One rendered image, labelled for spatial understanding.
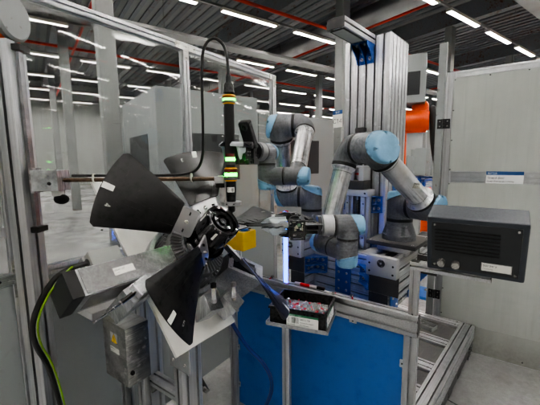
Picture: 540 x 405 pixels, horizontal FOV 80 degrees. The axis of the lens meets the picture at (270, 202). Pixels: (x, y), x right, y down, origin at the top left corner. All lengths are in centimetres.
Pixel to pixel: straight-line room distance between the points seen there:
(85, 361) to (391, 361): 131
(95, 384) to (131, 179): 115
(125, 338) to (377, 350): 93
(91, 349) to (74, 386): 16
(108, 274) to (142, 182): 27
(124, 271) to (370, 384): 103
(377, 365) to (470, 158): 164
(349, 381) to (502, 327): 155
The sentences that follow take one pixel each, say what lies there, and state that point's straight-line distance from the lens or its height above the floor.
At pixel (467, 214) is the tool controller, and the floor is 124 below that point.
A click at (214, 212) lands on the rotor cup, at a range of 104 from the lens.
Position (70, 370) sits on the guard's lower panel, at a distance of 180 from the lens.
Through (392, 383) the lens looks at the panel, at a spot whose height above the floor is 56.
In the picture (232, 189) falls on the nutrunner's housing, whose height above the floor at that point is 131.
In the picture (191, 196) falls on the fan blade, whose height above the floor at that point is 129.
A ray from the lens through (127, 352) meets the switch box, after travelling 133.
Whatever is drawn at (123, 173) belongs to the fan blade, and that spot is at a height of 138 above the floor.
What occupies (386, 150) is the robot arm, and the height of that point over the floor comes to 144.
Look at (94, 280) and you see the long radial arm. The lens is 96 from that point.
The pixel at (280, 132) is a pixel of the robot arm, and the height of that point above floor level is 154.
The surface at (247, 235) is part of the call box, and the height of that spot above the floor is 106.
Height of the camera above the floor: 141
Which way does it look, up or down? 7 degrees down
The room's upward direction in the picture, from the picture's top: 1 degrees counter-clockwise
